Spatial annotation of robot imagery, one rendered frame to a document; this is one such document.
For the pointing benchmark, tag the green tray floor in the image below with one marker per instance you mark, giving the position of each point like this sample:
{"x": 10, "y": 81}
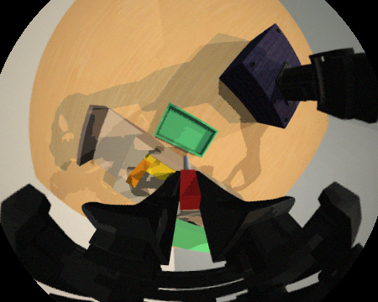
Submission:
{"x": 185, "y": 130}

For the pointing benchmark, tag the red-headed pin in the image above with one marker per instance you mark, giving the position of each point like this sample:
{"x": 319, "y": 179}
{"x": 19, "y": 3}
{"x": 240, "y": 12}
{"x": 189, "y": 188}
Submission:
{"x": 189, "y": 189}

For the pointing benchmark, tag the yellow wheel chock with orange handle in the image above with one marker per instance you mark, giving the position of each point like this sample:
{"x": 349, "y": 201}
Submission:
{"x": 153, "y": 166}

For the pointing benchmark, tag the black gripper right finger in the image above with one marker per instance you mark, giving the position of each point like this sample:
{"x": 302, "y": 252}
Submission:
{"x": 226, "y": 217}

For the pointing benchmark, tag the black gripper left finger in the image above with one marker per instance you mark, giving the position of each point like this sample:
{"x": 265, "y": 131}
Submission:
{"x": 153, "y": 219}

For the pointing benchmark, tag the green trolley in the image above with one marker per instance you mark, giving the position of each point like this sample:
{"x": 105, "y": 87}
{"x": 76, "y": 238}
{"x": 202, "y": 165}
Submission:
{"x": 189, "y": 235}

